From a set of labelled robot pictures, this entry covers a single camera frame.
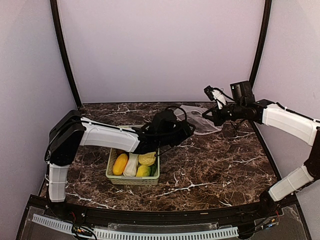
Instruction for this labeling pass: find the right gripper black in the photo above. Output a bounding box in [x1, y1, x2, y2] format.
[202, 101, 245, 126]

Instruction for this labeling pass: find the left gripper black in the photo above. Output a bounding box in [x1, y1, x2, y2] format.
[157, 119, 196, 148]

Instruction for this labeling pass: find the clear zip top bag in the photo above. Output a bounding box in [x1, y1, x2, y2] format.
[180, 105, 223, 136]

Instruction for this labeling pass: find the yellow green mango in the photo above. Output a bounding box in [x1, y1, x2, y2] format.
[135, 165, 151, 177]

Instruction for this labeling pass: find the green white bok choy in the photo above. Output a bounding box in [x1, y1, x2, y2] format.
[123, 152, 139, 177]

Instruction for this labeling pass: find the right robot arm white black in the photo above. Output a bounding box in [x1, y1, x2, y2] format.
[202, 81, 320, 217]

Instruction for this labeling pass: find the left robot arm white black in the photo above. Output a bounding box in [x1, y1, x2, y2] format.
[44, 107, 196, 218]

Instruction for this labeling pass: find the dark green cucumber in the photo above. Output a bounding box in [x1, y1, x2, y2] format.
[149, 163, 158, 177]

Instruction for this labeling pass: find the beige plastic basket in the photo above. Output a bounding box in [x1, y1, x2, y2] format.
[105, 148, 160, 186]

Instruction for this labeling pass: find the right clear acrylic plate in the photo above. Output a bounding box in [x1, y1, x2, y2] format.
[250, 204, 308, 240]

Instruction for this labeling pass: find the clear acrylic plate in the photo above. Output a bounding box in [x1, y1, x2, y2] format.
[250, 204, 308, 240]
[16, 206, 75, 240]

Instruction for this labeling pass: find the left clear acrylic plate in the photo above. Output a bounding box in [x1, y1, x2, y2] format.
[16, 206, 75, 240]

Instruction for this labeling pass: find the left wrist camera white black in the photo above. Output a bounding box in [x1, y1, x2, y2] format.
[151, 105, 187, 131]

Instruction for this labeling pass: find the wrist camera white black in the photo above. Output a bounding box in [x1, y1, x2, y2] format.
[204, 85, 227, 110]
[151, 105, 187, 131]

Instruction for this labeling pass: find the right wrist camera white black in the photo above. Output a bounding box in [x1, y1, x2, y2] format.
[204, 85, 227, 110]

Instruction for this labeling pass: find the black curved front rail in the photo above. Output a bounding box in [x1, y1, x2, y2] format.
[27, 194, 298, 226]

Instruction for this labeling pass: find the right black frame post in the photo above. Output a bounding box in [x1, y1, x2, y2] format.
[249, 0, 272, 87]

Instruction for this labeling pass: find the white slotted cable duct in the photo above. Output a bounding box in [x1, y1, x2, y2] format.
[32, 214, 239, 240]

